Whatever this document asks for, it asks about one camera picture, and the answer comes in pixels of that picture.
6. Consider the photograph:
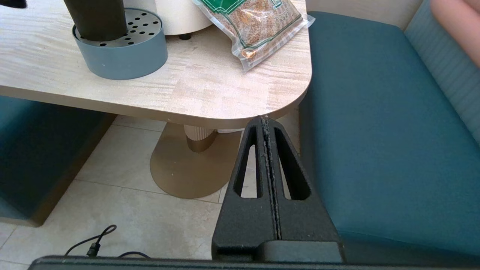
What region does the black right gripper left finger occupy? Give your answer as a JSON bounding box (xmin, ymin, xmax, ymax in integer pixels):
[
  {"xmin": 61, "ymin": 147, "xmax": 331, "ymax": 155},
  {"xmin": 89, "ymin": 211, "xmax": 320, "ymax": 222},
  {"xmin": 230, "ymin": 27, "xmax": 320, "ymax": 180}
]
[{"xmin": 212, "ymin": 116, "xmax": 281, "ymax": 260}]

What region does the pink bolster cushion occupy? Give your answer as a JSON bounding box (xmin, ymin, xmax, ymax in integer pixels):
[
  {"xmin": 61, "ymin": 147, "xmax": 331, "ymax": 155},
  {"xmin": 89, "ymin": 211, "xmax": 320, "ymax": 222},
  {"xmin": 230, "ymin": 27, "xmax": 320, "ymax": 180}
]
[{"xmin": 430, "ymin": 0, "xmax": 480, "ymax": 68}]

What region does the grey-blue perforated drip tray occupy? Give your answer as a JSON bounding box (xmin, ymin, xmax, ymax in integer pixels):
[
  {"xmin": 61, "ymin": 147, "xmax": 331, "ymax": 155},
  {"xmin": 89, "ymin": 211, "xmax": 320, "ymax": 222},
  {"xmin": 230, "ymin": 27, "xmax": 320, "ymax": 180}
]
[{"xmin": 72, "ymin": 8, "xmax": 168, "ymax": 80}]

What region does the dark plastic cup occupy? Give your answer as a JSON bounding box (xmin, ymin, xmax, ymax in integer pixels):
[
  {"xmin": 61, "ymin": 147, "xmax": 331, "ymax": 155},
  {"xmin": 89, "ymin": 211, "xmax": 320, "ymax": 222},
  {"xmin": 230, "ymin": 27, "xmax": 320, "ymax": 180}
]
[{"xmin": 63, "ymin": 0, "xmax": 128, "ymax": 42}]

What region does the teal upholstered bench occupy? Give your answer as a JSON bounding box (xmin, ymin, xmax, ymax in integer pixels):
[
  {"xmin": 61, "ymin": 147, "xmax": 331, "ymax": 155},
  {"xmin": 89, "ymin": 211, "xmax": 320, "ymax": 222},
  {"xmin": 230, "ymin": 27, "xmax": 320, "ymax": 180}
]
[
  {"xmin": 0, "ymin": 96, "xmax": 117, "ymax": 227},
  {"xmin": 299, "ymin": 0, "xmax": 480, "ymax": 267}
]

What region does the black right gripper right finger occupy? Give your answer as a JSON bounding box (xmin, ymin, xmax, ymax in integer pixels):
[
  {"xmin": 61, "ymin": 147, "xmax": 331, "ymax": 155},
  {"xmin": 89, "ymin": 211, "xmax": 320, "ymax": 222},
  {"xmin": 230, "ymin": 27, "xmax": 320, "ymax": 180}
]
[{"xmin": 268, "ymin": 118, "xmax": 341, "ymax": 242}]

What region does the large tea dispenser white base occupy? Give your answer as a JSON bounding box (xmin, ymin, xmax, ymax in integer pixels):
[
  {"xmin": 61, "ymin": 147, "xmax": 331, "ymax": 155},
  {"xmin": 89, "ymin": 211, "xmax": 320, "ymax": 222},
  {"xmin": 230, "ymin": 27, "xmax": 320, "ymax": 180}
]
[{"xmin": 123, "ymin": 0, "xmax": 213, "ymax": 40}]

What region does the green printed grain tea bag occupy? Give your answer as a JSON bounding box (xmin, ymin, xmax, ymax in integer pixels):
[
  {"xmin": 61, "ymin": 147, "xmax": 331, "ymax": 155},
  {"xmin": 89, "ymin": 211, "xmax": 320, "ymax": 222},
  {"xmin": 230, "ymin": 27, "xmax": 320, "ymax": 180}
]
[{"xmin": 192, "ymin": 0, "xmax": 315, "ymax": 73}]

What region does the black floor cable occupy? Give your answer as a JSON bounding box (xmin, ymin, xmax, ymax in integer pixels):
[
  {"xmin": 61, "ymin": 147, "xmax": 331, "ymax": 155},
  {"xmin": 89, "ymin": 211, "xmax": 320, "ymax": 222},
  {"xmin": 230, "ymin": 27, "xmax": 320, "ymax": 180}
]
[{"xmin": 64, "ymin": 225, "xmax": 150, "ymax": 259}]

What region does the gold table pedestal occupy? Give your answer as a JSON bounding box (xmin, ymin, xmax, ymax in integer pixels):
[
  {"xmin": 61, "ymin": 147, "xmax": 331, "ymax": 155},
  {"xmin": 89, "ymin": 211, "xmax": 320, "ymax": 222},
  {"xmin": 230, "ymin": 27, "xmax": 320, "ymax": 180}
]
[{"xmin": 150, "ymin": 122, "xmax": 244, "ymax": 199}]

